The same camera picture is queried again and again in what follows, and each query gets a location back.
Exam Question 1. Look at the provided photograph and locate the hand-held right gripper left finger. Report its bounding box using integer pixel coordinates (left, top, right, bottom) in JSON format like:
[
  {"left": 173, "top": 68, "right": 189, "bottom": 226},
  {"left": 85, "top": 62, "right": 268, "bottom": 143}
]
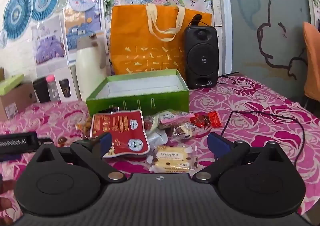
[{"left": 27, "top": 132, "right": 127, "bottom": 183}]

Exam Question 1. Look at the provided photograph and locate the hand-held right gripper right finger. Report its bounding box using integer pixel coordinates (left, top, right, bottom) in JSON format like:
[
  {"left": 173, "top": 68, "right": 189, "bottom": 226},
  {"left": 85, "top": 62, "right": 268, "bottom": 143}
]
[{"left": 192, "top": 133, "right": 294, "bottom": 183}]

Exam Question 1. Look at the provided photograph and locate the red snack pouch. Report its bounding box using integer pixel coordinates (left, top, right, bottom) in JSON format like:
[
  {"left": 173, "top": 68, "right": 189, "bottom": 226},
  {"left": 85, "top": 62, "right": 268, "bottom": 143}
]
[{"left": 90, "top": 109, "right": 150, "bottom": 158}]

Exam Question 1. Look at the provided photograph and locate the red candy wrapper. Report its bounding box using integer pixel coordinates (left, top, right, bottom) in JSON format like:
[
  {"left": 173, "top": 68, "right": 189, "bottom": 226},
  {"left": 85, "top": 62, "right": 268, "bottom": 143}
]
[{"left": 190, "top": 111, "right": 223, "bottom": 129}]

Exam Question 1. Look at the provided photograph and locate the clear nut snack packet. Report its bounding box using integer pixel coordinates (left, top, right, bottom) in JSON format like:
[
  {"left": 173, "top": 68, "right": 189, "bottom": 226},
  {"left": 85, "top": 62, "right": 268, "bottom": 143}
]
[{"left": 76, "top": 116, "right": 93, "bottom": 139}]

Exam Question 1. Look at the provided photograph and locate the pink snack packet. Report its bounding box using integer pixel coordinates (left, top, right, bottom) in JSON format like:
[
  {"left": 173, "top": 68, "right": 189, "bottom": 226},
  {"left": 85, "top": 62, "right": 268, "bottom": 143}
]
[{"left": 160, "top": 112, "right": 194, "bottom": 125}]

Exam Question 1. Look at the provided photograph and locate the white snack packet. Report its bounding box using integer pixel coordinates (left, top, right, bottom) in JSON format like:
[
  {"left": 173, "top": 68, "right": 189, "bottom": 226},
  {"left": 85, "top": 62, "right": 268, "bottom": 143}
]
[{"left": 146, "top": 130, "right": 168, "bottom": 150}]

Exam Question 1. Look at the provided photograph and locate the green cardboard box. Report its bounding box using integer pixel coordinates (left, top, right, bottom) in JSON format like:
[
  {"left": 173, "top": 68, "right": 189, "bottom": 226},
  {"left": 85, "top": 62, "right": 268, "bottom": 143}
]
[{"left": 86, "top": 68, "right": 190, "bottom": 116}]

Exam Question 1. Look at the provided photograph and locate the clear chocolate snack packet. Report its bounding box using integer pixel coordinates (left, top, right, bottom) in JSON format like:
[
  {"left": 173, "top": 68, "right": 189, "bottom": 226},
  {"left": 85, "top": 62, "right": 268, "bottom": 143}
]
[{"left": 172, "top": 123, "right": 200, "bottom": 140}]

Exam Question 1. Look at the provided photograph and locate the brown cardboard box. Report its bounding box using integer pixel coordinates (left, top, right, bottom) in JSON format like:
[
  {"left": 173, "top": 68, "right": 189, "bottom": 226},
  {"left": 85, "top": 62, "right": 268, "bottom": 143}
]
[{"left": 0, "top": 81, "right": 38, "bottom": 121}]

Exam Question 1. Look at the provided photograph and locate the small brown snack packet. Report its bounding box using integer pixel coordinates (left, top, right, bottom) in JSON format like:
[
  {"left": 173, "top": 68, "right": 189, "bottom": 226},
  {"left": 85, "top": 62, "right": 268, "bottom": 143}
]
[{"left": 56, "top": 136, "right": 72, "bottom": 147}]

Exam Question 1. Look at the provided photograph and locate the clear yellow biscuit packet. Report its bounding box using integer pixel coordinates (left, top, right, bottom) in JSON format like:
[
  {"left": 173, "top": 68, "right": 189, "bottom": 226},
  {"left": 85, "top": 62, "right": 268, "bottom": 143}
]
[{"left": 150, "top": 145, "right": 198, "bottom": 174}]

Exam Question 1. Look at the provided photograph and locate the pink floral tablecloth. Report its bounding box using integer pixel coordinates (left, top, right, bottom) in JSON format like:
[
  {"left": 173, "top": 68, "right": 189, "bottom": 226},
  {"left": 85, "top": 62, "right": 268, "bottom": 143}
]
[{"left": 0, "top": 71, "right": 320, "bottom": 216}]

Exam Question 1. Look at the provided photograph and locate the black cup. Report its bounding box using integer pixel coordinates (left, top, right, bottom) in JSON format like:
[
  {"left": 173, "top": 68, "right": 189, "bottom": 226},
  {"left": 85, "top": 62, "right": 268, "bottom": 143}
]
[{"left": 32, "top": 77, "right": 52, "bottom": 103}]

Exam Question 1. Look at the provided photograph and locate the green box lid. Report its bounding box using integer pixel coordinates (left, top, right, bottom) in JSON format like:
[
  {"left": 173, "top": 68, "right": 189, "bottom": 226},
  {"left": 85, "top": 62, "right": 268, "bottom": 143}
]
[{"left": 0, "top": 74, "right": 25, "bottom": 95}]

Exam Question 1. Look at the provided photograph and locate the clear bottle pink lid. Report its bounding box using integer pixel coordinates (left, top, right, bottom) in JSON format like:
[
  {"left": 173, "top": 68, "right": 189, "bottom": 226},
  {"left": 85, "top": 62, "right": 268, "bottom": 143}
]
[{"left": 46, "top": 74, "right": 62, "bottom": 102}]

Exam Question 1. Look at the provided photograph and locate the white cup carton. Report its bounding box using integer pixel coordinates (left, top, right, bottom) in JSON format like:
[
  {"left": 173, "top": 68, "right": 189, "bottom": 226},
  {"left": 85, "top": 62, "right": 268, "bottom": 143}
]
[{"left": 54, "top": 66, "right": 82, "bottom": 102}]

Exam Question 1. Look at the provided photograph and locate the white thermos jug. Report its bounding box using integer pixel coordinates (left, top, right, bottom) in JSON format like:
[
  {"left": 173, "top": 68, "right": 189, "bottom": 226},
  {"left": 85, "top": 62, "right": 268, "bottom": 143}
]
[{"left": 75, "top": 35, "right": 108, "bottom": 101}]

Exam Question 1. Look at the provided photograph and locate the black speaker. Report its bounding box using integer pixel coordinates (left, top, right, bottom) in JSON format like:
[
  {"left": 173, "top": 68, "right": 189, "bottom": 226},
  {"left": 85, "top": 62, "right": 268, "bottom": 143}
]
[{"left": 184, "top": 14, "right": 219, "bottom": 89}]

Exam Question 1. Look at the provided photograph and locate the purple bedding poster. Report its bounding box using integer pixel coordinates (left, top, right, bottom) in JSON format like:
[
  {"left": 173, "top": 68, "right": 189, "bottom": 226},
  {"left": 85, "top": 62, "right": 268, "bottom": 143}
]
[{"left": 31, "top": 14, "right": 67, "bottom": 66}]

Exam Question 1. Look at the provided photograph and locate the orange tote bag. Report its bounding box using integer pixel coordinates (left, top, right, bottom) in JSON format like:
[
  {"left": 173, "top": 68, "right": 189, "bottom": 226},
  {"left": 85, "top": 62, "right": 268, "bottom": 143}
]
[{"left": 110, "top": 3, "right": 213, "bottom": 76}]

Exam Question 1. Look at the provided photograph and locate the blue bedding poster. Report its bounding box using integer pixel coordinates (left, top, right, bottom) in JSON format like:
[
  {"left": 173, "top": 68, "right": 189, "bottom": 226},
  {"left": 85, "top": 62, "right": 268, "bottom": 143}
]
[{"left": 64, "top": 6, "right": 105, "bottom": 66}]

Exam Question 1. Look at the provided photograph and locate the orange chair back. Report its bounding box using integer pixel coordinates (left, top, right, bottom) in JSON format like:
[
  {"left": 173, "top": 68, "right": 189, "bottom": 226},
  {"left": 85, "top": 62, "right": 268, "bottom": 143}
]
[{"left": 302, "top": 22, "right": 320, "bottom": 101}]

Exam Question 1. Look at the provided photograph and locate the group of paper fans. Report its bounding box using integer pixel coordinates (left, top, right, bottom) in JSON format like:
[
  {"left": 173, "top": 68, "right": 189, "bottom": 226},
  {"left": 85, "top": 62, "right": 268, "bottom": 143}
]
[{"left": 0, "top": 0, "right": 138, "bottom": 49}]

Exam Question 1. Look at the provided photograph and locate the white door frame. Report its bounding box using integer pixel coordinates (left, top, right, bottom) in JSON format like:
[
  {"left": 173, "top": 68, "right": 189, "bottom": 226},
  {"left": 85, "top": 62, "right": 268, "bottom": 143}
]
[{"left": 207, "top": 0, "right": 233, "bottom": 74}]

